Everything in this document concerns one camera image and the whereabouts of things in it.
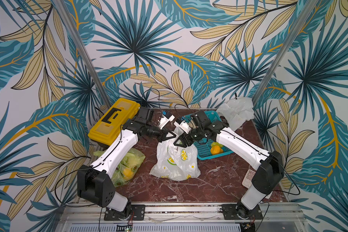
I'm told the white lemon print bag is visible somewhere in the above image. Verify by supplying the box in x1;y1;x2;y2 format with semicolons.
150;139;201;181

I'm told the green pear front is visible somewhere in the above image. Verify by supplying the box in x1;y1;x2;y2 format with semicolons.
211;142;224;148

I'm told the plain white plastic bag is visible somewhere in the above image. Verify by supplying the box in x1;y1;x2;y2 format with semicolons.
216;97;254;131

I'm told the green plastic bag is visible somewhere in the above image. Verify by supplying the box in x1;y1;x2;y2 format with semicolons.
93;147;146;188

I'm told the yellow pear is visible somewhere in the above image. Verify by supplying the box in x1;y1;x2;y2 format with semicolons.
122;168;135;181

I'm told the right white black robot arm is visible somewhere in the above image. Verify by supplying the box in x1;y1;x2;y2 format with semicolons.
174;110;285;218

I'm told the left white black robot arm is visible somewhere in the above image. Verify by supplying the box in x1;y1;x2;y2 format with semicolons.
77;107;176;219

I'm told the teal plastic basket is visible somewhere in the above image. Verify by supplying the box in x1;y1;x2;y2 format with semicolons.
182;109;235;161

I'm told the orange pear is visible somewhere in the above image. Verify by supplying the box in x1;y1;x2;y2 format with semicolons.
210;145;224;155

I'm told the yellow black toolbox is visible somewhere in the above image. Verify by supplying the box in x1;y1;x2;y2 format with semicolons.
88;98;141;148

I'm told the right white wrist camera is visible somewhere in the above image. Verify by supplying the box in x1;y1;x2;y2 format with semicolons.
174;118;191;134

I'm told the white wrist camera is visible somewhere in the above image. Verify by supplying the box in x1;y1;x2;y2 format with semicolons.
158;111;175;130
174;118;191;134

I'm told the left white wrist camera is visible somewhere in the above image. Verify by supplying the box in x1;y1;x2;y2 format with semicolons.
158;111;175;130

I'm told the right metal frame pole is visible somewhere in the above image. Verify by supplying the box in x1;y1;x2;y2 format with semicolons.
252;0;319;106

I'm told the metal frame pole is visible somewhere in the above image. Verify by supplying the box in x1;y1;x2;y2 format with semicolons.
252;0;319;106
53;0;112;108

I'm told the left metal frame pole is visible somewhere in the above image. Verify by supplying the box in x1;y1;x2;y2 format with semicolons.
53;0;112;108

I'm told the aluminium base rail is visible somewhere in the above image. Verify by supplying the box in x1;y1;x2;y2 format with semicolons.
56;202;310;232

